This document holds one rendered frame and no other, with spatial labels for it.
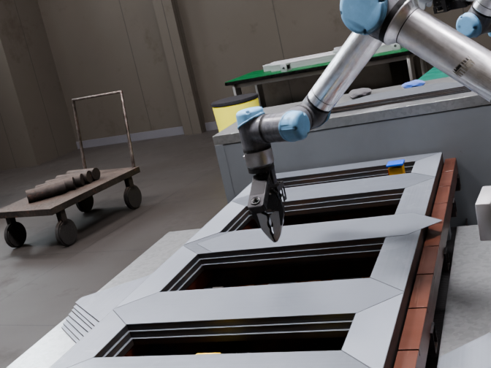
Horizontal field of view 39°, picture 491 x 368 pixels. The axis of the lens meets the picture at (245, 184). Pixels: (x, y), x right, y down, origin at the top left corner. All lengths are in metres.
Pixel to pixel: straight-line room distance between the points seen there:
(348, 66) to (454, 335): 0.69
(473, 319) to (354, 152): 1.16
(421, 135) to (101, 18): 8.68
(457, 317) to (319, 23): 7.80
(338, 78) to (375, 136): 1.02
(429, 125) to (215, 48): 7.52
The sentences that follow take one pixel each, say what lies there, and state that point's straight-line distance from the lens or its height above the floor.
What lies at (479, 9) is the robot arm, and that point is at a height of 1.38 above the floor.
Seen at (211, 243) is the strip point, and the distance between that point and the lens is 2.15.
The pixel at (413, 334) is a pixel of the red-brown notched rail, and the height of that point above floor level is 0.83.
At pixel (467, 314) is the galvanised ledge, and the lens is 1.85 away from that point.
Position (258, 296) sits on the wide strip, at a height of 0.86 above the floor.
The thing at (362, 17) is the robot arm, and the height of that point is 1.45.
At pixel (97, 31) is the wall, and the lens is 11.10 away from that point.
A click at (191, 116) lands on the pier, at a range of 10.26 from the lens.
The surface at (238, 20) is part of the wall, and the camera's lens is 9.85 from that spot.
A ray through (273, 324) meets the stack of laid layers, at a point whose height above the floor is 0.85.
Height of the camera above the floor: 1.51
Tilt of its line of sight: 13 degrees down
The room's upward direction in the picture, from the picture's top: 13 degrees counter-clockwise
